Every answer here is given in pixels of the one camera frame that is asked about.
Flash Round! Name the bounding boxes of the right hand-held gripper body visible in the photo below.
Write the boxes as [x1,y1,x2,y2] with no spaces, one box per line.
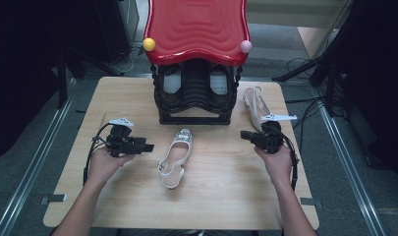
[259,113,299,154]

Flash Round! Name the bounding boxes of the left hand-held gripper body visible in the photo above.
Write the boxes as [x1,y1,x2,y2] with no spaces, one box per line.
[104,117,136,158]

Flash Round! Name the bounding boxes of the white buckled slingback shoe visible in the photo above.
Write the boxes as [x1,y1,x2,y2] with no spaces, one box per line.
[156,128,194,190]
[242,86,277,132]

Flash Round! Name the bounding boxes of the red and black shoe rack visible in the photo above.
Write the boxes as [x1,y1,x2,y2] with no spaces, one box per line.
[142,0,254,126]

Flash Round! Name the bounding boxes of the person's right hand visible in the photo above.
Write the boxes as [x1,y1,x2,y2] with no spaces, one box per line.
[254,146,293,185]

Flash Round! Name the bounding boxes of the person's left hand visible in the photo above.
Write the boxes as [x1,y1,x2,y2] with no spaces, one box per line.
[87,147,136,189]

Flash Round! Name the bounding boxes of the black tripod stand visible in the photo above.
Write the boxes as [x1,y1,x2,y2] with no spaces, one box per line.
[270,32,343,117]

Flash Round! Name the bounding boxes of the black metal stand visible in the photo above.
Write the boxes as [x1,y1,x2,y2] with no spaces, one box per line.
[56,48,69,110]

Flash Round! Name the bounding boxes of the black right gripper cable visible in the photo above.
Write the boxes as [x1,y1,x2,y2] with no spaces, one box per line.
[277,127,301,192]

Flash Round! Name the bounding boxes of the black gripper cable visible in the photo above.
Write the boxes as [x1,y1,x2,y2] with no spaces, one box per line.
[83,122,113,187]
[277,127,301,192]

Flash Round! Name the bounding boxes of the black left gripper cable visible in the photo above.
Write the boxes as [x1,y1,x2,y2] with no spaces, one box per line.
[83,122,113,187]

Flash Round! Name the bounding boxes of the black floor cables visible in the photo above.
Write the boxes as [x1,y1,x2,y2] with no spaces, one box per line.
[284,57,332,151]

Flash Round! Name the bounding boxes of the grey table bracket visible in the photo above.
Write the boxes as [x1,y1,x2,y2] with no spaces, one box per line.
[299,197,323,209]
[39,194,68,207]

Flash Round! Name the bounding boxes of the white floor cable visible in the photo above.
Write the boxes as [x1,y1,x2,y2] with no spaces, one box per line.
[119,45,141,74]

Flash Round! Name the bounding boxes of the aluminium floor rail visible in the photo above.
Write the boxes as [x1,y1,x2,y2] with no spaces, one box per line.
[313,82,388,236]
[0,78,81,236]

